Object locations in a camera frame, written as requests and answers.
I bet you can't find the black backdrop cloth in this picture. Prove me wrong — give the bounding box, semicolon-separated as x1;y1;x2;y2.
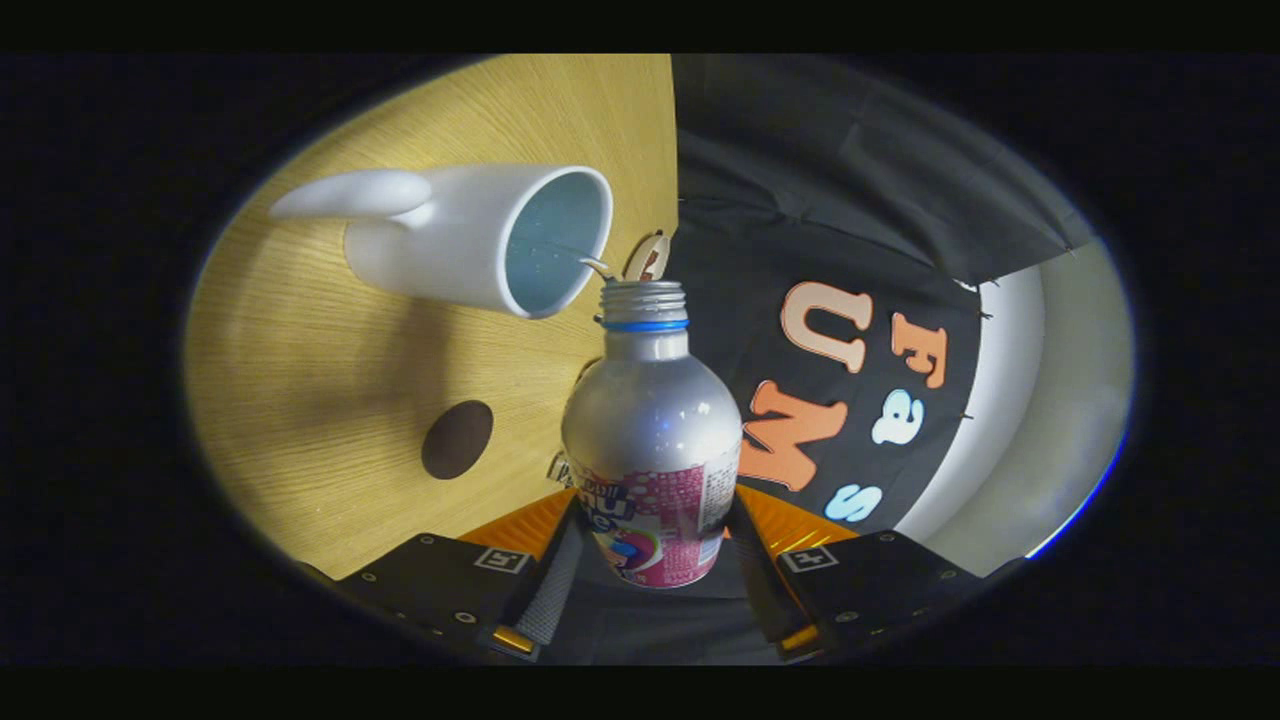
545;55;1096;666

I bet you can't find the wooden table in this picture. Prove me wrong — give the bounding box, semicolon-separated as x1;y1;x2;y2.
185;55;681;581

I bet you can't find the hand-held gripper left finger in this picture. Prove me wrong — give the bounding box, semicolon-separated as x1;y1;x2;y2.
335;488;591;663

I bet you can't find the white cup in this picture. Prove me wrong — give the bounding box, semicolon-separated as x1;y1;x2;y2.
268;164;614;320

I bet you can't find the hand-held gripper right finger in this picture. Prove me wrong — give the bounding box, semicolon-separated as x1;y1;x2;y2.
725;485;986;656

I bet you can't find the dark round coaster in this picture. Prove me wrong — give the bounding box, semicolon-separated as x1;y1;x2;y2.
421;400;495;481

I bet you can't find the white round plate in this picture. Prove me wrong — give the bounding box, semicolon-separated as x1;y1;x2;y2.
622;232;672;283

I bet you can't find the silver juice bottle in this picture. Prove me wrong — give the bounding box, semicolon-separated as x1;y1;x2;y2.
561;281;743;590

